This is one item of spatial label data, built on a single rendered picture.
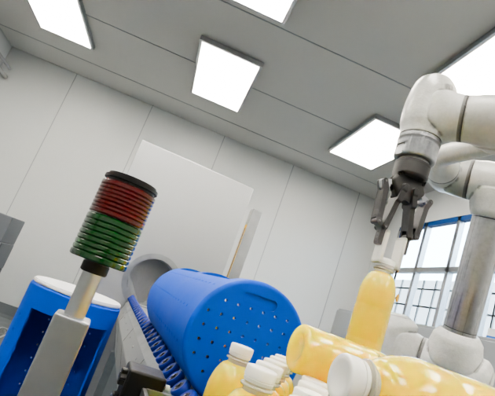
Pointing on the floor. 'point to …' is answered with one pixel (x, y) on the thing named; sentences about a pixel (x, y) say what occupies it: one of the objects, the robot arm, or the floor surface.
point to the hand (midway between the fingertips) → (389, 251)
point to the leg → (105, 375)
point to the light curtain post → (244, 244)
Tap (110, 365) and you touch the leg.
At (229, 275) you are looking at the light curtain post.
